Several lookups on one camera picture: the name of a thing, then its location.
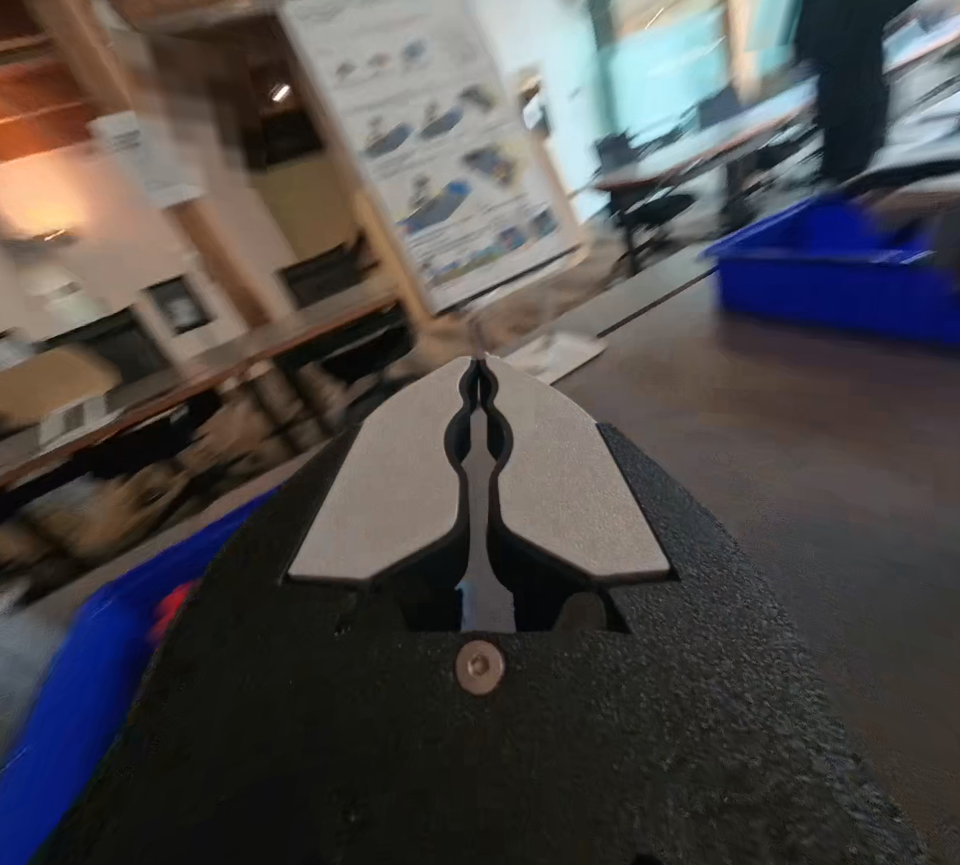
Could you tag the pile of red blocks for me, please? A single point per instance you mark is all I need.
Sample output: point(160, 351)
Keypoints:
point(171, 606)

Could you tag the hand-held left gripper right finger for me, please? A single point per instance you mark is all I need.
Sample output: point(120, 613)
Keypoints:
point(570, 497)

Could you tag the white paper sheet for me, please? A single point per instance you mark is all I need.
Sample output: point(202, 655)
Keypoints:
point(559, 355)

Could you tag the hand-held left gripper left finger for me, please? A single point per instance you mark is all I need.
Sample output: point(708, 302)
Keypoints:
point(390, 490)

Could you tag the white wall sign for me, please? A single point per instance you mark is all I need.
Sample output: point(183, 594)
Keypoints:
point(150, 160)

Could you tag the blue plastic bin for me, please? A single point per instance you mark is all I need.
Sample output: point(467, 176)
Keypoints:
point(810, 280)

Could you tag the blue bin with toy blocks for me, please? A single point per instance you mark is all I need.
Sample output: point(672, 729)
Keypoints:
point(82, 685)

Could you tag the brown office table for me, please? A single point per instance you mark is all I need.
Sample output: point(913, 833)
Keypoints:
point(712, 145)

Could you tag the long wooden table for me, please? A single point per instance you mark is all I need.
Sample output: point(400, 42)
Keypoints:
point(225, 362)

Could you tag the large white wall poster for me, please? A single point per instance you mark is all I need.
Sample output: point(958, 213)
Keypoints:
point(435, 145)

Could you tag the black office chair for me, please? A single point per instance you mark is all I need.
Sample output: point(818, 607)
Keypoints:
point(645, 205)

